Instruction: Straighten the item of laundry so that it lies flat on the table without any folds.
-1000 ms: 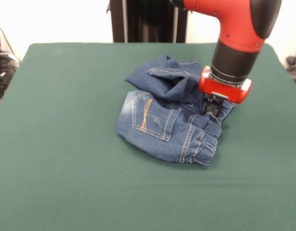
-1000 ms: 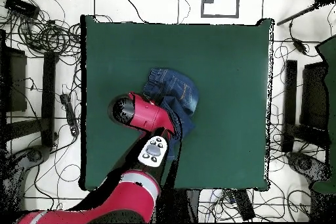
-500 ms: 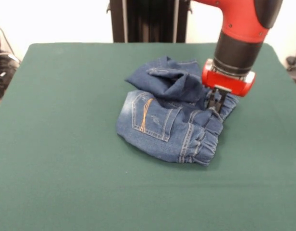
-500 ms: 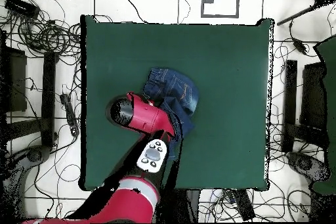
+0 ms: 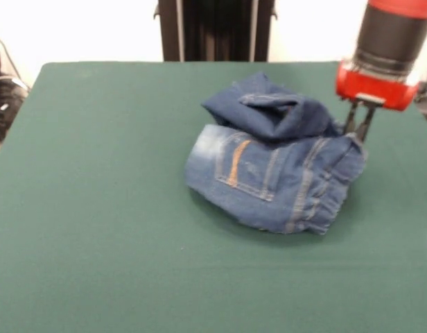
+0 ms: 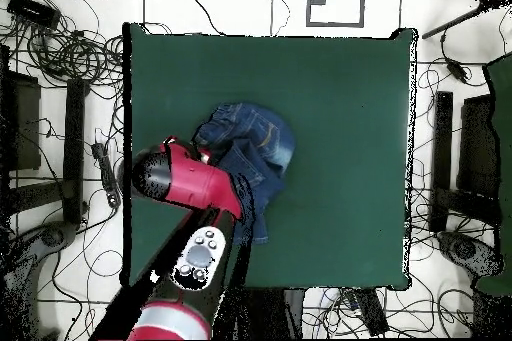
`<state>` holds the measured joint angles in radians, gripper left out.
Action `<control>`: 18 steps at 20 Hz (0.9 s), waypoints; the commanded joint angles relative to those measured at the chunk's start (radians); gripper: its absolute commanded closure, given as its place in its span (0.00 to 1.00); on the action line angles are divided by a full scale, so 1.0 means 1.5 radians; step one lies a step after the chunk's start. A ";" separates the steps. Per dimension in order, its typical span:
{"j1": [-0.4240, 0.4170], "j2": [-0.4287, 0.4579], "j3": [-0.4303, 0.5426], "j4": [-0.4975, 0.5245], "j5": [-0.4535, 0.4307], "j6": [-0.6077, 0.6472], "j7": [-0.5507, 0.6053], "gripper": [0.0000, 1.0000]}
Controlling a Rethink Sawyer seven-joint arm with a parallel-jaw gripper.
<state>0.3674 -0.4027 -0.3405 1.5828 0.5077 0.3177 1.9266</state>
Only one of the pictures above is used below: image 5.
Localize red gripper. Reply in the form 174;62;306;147
334;58;419;143

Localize blue denim jeans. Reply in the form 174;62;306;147
184;71;369;237

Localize black floor device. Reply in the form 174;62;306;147
415;80;427;131

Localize dark green table cloth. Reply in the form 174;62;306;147
0;61;427;333

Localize black equipment pile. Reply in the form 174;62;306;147
0;50;29;144

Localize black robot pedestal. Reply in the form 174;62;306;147
154;0;279;62

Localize thin grey cable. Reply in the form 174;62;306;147
0;29;31;93

